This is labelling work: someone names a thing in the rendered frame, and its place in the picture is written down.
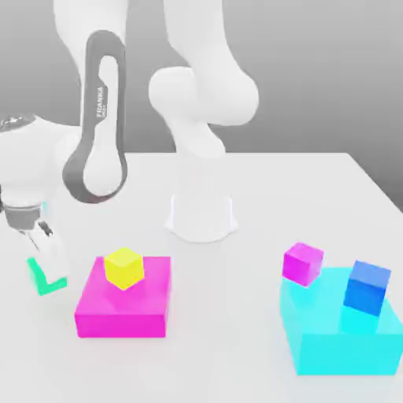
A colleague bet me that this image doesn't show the large cyan box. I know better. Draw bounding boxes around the large cyan box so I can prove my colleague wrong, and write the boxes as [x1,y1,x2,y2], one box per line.
[279,266,403,376]

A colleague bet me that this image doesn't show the small blue cube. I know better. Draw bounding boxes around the small blue cube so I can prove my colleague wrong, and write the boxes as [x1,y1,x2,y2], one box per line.
[342,260,392,317]

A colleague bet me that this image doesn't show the small green cube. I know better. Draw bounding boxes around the small green cube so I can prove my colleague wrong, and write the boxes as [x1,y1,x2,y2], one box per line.
[26,257,68,297]

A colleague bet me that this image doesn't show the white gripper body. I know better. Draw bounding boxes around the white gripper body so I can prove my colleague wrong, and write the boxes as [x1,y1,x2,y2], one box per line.
[26,227,70,283]

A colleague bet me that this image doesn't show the large magenta box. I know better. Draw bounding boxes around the large magenta box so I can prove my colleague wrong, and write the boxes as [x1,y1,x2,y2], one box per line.
[74,255,172,339]

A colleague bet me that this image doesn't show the small yellow cube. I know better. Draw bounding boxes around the small yellow cube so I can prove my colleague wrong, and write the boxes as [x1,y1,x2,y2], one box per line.
[104,246,146,291]

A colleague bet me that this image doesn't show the small magenta cube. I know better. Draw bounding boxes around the small magenta cube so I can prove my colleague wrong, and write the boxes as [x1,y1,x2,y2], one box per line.
[282,242,325,288]

